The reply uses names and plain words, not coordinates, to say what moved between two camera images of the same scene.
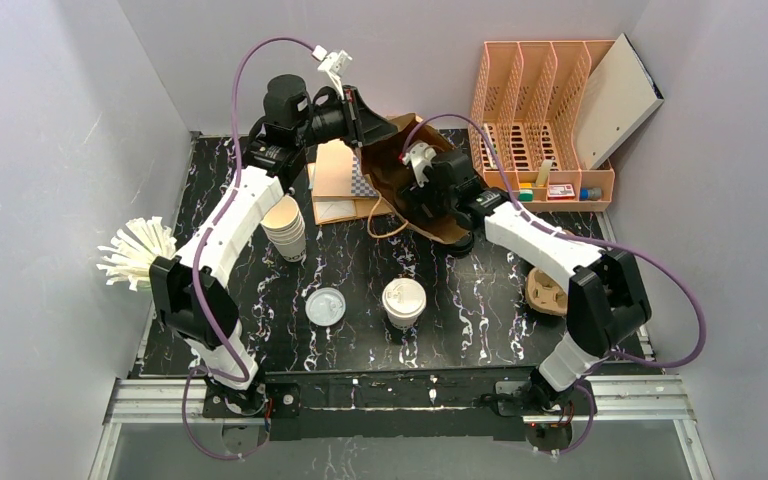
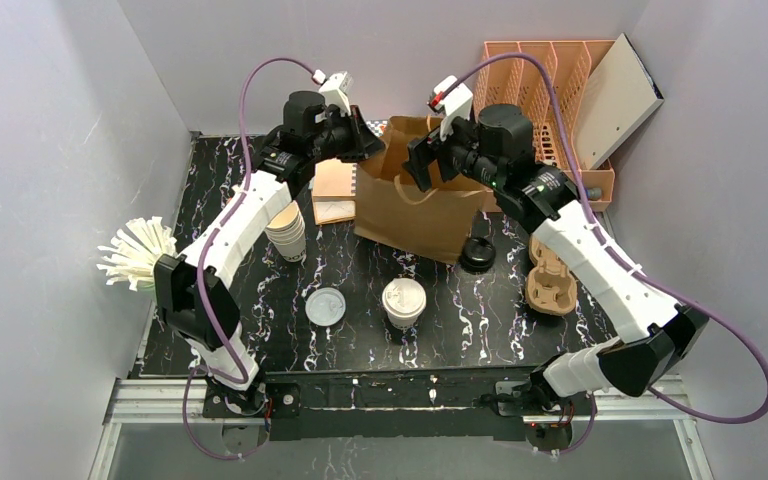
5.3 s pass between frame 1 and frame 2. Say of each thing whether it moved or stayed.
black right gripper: moved
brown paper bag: moved
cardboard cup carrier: stayed
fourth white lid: stayed
